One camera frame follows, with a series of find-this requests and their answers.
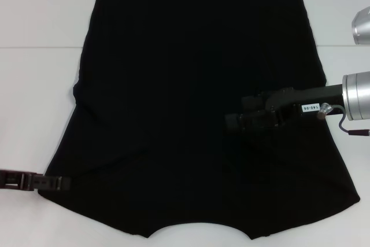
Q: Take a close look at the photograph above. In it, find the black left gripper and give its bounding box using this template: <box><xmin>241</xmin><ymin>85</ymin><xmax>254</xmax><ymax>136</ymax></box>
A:
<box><xmin>0</xmin><ymin>168</ymin><xmax>72</xmax><ymax>192</ymax></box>

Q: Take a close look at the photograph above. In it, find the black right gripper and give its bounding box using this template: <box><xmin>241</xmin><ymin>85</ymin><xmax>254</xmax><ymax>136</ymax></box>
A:
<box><xmin>224</xmin><ymin>83</ymin><xmax>344</xmax><ymax>132</ymax></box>

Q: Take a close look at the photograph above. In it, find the black t-shirt with FREE print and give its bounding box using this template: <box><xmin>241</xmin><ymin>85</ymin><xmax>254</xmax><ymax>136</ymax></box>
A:
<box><xmin>37</xmin><ymin>0</ymin><xmax>362</xmax><ymax>241</ymax></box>

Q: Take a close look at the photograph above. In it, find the right gripper cable with connector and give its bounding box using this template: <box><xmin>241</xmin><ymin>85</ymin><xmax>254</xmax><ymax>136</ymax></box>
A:
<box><xmin>317</xmin><ymin>102</ymin><xmax>370</xmax><ymax>138</ymax></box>

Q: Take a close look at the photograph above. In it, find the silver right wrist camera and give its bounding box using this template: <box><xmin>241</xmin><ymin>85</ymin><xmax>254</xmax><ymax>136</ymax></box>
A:
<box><xmin>351</xmin><ymin>6</ymin><xmax>370</xmax><ymax>46</ymax></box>

